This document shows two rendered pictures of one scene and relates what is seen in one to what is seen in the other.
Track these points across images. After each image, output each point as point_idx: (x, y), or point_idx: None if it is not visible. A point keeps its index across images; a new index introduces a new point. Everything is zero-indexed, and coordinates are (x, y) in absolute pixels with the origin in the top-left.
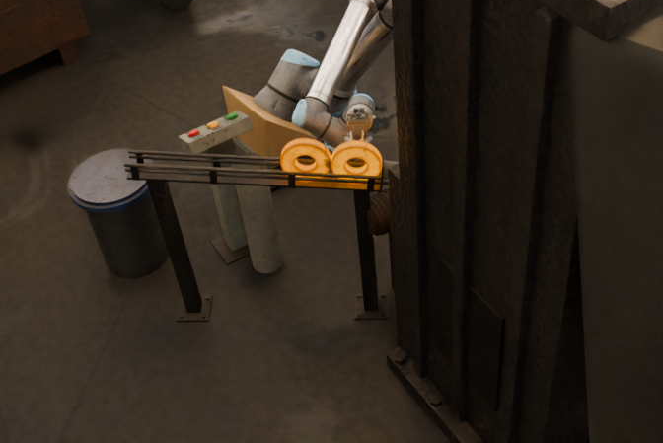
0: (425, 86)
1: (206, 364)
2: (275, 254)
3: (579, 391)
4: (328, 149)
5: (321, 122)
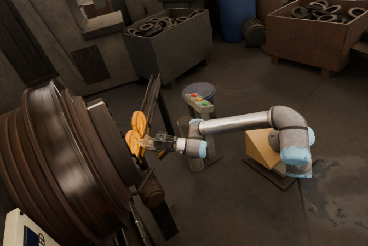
0: None
1: (148, 155)
2: (190, 164)
3: None
4: (136, 127)
5: (189, 133)
